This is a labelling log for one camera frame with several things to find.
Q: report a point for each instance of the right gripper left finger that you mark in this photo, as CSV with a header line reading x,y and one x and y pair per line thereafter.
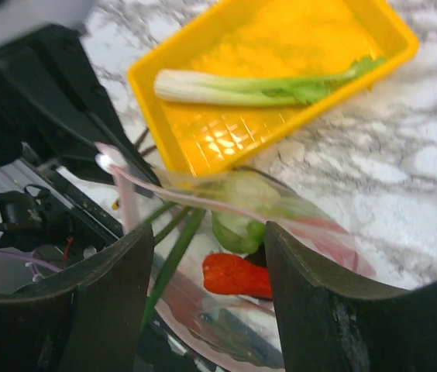
x,y
86,317

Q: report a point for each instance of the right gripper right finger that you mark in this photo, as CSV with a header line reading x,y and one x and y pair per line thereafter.
x,y
332,319

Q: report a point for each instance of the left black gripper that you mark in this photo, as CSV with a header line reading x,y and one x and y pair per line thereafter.
x,y
50,92

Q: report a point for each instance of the clear zip top bag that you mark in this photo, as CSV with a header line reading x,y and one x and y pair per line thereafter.
x,y
237,332

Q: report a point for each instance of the green toy cabbage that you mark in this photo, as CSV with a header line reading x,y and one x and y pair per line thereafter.
x,y
250,191

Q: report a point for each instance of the red toy chili pepper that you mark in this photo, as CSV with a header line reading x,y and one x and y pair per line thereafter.
x,y
228,274

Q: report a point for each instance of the toy celery bunch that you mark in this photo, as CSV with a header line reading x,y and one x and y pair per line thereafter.
x,y
209,89

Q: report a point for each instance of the yellow plastic tray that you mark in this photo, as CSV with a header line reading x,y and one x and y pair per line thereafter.
x,y
262,39

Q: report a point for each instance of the black metal base rail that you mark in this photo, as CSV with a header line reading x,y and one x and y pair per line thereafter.
x,y
49,211

